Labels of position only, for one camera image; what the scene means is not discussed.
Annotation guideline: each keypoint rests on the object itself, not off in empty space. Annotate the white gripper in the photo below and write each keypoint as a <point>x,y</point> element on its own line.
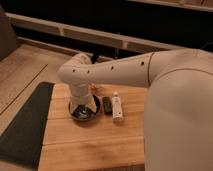
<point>80,95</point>

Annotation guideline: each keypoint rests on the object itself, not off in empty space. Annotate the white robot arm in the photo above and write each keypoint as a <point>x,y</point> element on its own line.
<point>178,112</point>

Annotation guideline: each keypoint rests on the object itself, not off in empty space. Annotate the dark ceramic bowl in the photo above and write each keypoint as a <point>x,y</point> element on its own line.
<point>83,112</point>

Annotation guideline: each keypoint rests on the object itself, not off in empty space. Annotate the black rectangular remote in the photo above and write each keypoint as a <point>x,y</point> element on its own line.
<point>107,105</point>

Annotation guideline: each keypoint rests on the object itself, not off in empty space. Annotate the dark floor mat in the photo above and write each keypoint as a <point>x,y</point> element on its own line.
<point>21,142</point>

